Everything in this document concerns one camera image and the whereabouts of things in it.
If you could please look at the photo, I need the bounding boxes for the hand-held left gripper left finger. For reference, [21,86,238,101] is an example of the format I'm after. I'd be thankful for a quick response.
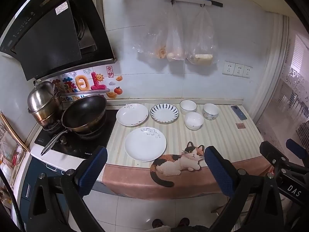
[28,146,108,232]

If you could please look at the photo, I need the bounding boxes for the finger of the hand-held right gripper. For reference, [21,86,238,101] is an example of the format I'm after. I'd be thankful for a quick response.
[286,139,309,161]
[259,141,290,173]

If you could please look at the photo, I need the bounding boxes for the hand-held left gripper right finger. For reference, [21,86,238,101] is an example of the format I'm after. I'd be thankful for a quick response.
[204,146,285,232]

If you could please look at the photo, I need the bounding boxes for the white bowl with dark rim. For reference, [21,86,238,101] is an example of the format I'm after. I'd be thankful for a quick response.
[180,100,197,115]

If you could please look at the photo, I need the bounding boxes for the black glass cooktop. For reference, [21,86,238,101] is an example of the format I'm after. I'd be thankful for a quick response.
[30,110,120,172]

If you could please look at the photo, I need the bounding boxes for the striped cat tablecloth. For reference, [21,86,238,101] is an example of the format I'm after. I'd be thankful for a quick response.
[101,103,274,200]

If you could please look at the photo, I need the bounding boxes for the blue smartphone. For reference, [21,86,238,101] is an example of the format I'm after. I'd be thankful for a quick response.
[230,105,248,121]

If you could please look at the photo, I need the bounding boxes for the large white plate grey flowers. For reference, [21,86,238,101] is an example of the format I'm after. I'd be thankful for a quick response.
[124,127,167,162]

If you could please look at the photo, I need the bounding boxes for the plain white bowl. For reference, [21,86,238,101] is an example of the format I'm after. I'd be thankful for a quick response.
[185,112,204,130]

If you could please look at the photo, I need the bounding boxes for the white bowl with blue flowers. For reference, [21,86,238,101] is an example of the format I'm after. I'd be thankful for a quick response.
[202,103,219,120]

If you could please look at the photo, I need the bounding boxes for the glass door with lace pattern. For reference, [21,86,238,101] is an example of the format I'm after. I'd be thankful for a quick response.
[256,14,309,150]

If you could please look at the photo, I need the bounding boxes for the dark blue cabinet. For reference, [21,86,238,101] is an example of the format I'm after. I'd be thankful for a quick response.
[19,159,70,225]

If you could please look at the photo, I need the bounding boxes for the white plate with small flowers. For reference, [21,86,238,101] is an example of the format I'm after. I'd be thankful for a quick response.
[116,103,149,127]

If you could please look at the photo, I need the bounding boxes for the blue striped plate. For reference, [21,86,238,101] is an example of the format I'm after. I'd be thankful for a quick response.
[150,103,180,124]

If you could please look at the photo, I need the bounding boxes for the wooden framed board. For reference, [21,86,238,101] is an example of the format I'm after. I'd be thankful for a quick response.
[0,113,31,170]

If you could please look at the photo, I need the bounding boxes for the stacked stainless steel pots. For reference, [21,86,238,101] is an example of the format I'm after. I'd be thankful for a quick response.
[27,80,64,127]

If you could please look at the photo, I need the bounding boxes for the clear plastic bag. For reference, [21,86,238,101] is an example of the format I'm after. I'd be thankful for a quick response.
[166,6,186,61]
[186,6,216,66]
[138,7,169,60]

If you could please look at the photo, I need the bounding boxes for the black range hood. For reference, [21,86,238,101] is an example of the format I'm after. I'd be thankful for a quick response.
[0,0,118,81]

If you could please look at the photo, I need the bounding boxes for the black wok with steel handle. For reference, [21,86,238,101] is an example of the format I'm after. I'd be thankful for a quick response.
[41,95,107,156]

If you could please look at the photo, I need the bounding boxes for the colourful wall sticker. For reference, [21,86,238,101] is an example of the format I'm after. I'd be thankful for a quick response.
[52,65,123,102]

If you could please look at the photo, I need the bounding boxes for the black cable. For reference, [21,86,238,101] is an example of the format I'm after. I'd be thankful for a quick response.
[0,169,22,232]

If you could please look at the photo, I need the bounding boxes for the white wall hook rail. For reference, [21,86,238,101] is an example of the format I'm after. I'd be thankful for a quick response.
[162,0,212,6]

